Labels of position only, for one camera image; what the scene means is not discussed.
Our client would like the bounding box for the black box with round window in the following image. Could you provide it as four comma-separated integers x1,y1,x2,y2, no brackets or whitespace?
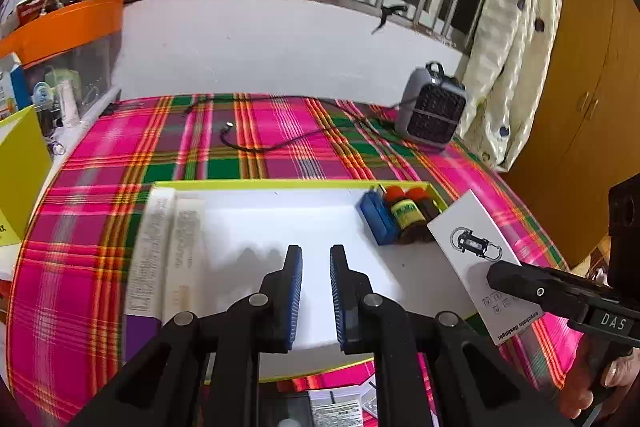
272,394,313,427

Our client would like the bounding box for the yellow-green tray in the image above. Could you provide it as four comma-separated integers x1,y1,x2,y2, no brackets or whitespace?
122,179,483,383

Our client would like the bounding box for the clear bin with orange lid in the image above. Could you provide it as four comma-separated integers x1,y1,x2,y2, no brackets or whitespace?
0,0,125,118

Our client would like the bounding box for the black power cable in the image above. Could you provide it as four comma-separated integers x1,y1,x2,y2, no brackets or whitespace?
220,109,401,152

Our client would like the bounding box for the person's right hand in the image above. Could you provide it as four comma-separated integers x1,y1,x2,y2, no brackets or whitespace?
557,339,640,420

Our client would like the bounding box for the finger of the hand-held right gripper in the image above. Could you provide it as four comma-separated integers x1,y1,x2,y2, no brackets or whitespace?
486,259,613,323

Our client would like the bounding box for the blue and white carton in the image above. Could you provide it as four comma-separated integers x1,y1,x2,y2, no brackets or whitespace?
0,52,28,118

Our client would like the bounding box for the cream heart-print curtain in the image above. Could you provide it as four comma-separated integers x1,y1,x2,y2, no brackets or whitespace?
457,0,566,172

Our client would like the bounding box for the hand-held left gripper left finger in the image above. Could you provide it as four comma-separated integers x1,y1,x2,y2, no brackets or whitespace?
65,244,304,427

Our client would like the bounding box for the white carton with yellow mark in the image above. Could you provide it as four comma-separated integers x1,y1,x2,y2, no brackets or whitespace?
161,198,207,324

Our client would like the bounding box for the brown bottle with orange cap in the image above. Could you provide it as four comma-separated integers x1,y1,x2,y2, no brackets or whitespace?
382,186,433,247
406,187,448,228

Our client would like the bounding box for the small grey heater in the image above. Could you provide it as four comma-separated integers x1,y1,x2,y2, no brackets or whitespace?
395,62,467,152

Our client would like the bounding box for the white plastic bottle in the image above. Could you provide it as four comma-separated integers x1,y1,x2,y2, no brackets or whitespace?
56,79,81,128

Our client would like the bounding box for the pink plaid tablecloth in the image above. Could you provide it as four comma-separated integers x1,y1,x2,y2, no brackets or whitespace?
5,93,571,427

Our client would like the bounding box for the long white printed carton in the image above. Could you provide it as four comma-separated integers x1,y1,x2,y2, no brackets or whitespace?
126,187,177,324

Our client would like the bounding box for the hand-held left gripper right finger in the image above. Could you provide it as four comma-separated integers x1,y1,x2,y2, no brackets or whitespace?
329,244,573,427

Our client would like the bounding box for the yellow-green cardboard box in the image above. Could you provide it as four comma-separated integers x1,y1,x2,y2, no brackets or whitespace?
0,105,53,248

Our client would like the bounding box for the black strap tied to grille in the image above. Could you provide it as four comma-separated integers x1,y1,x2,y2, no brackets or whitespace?
371,4,411,35

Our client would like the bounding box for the blue rectangular gadget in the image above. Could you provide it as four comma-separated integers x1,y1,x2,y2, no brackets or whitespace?
357,189,399,247

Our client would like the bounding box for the purple box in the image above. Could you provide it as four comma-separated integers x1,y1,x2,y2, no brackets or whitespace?
124,314,164,364

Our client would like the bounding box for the white box with carabiner print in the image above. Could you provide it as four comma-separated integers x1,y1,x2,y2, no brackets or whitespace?
426,189,536,347

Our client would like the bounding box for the wooden wardrobe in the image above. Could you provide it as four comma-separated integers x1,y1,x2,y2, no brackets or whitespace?
500,0,640,268

